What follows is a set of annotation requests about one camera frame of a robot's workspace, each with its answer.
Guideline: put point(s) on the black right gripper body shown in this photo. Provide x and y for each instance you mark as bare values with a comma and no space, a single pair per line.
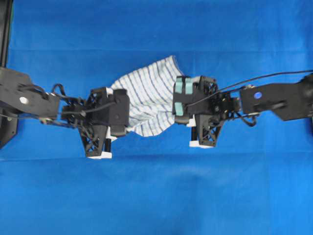
209,110

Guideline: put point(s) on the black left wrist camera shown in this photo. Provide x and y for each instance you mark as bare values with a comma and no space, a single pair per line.
116,116

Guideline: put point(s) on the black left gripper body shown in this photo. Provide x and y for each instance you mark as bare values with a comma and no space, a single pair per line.
95,133

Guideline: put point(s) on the black taped right wrist camera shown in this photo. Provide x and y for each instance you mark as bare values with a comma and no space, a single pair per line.
184,90

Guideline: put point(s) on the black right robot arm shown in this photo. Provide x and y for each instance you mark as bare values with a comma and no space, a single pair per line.
289,101

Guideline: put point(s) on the white blue-striped towel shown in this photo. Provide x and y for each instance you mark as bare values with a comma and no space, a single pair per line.
150,90

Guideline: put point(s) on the black frame post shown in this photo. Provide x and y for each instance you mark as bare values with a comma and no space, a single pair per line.
6,13

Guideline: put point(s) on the blue table cloth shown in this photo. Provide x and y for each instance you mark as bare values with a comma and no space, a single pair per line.
256,181

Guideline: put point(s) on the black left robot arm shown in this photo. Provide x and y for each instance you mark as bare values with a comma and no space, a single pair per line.
21,99

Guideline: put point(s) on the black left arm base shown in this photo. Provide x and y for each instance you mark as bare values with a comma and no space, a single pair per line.
8,127

